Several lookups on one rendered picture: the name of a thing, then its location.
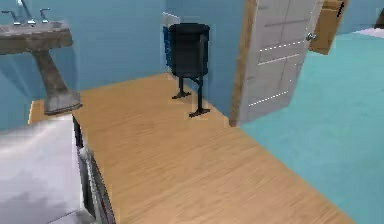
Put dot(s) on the black bin on legs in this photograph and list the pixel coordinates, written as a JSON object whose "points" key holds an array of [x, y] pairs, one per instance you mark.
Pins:
{"points": [[188, 49]]}

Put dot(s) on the blue and white box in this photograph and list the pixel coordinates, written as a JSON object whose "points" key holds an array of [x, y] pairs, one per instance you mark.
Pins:
{"points": [[166, 40]]}

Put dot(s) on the white panelled room door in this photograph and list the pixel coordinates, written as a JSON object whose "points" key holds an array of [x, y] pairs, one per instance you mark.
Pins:
{"points": [[276, 56]]}

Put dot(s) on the silver round door knob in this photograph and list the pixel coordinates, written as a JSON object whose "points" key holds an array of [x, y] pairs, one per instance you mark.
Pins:
{"points": [[311, 36]]}

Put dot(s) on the brown wooden door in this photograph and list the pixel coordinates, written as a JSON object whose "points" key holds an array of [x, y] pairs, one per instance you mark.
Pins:
{"points": [[326, 26]]}

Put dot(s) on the white bathtub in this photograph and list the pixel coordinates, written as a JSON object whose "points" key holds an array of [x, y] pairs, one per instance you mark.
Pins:
{"points": [[40, 173]]}

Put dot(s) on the silver sink faucet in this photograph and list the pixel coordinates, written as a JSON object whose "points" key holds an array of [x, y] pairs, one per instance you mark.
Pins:
{"points": [[29, 17]]}

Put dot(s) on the grey pedestal sink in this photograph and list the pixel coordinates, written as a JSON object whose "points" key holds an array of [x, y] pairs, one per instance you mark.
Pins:
{"points": [[40, 37]]}

